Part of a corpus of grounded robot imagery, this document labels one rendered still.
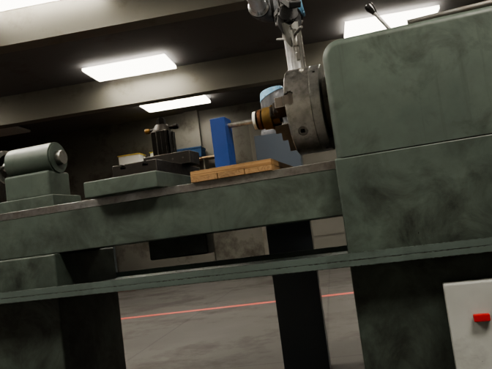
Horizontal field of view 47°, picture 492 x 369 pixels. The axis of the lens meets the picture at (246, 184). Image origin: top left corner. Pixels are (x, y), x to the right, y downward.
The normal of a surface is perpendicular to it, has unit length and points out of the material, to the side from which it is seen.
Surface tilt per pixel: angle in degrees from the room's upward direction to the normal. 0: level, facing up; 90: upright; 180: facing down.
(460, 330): 90
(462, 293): 90
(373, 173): 90
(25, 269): 90
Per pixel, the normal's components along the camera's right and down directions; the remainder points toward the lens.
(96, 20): -0.15, -0.07
